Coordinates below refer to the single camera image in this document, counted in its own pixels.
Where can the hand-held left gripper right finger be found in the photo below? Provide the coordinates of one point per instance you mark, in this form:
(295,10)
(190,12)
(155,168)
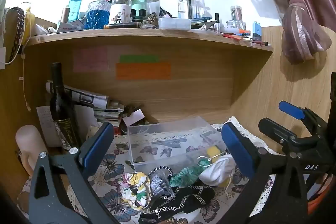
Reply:
(236,150)

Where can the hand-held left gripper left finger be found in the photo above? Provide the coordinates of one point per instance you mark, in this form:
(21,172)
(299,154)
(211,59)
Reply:
(98,142)

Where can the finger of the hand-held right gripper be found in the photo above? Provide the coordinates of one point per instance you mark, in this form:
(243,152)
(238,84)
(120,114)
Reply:
(290,108)
(275,128)

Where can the yellow scrunchie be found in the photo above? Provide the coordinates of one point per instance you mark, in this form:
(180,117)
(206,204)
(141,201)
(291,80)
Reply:
(214,151)

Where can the white cloth pouch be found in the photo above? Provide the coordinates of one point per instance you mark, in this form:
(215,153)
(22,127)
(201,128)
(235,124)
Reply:
(216,170)

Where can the green scrunchie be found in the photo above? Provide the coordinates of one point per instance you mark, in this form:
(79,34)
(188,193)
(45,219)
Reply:
(183,176)

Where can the floral scrunchie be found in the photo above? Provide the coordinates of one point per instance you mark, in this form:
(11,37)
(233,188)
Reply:
(135,188)

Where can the clear plastic container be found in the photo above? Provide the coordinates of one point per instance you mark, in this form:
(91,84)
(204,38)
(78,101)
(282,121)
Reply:
(170,140)

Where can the grey glitter scrunchie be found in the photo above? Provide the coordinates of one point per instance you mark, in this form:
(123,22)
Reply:
(160,183)

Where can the butterfly print tablecloth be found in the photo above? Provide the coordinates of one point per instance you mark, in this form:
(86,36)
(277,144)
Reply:
(113,166)

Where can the stack of booklets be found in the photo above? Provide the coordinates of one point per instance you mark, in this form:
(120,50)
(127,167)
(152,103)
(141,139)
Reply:
(109,112)

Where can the white paper card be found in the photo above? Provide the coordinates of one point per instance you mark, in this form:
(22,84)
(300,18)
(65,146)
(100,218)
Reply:
(134,117)

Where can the rolled newspapers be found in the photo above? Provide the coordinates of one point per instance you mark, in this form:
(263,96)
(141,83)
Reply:
(86,98)

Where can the dark wine bottle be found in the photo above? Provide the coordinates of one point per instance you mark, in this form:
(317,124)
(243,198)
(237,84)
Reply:
(59,106)

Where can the beige cylinder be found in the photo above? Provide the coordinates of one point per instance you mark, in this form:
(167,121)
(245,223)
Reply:
(27,142)

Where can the pink sticky note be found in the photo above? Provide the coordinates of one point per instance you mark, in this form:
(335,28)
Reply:
(90,59)

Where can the orange sticky note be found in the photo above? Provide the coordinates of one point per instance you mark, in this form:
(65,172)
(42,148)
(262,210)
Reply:
(143,71)

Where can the pink striped curtain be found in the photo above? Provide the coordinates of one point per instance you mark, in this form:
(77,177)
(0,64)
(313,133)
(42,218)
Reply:
(299,24)

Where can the red scissors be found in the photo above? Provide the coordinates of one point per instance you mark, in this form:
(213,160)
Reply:
(232,36)

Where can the green sticky note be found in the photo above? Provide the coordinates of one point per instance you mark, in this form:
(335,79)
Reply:
(139,58)

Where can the glass glitter jar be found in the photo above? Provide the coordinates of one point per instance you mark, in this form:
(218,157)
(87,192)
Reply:
(236,13)

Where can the black cap spray vial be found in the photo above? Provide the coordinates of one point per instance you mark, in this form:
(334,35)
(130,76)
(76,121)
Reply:
(217,23)

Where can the wooden shelf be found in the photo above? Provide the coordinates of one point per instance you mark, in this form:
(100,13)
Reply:
(147,36)

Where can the black pen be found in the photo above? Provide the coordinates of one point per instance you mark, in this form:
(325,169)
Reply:
(122,25)

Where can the glass bottle with blue beads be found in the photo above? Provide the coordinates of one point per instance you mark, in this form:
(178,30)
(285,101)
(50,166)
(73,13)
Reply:
(97,16)

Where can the brown makeup tube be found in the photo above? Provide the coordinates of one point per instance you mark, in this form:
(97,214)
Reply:
(64,14)

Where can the yellow hanging item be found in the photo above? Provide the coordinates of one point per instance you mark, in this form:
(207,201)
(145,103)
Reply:
(30,27)

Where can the light blue liquid bottle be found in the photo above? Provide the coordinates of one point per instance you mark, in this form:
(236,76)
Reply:
(75,7)

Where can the patterned hanging headband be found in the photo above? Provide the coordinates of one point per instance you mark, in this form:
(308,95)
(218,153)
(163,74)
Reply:
(19,29)

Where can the small clear plastic box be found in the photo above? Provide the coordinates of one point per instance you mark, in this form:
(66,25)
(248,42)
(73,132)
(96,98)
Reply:
(174,23)

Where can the clear acrylic organizer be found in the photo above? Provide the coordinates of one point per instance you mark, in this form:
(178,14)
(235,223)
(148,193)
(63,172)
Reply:
(190,3)

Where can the clear bottle silver cap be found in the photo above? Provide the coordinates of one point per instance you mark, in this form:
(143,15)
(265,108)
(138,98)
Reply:
(152,3)

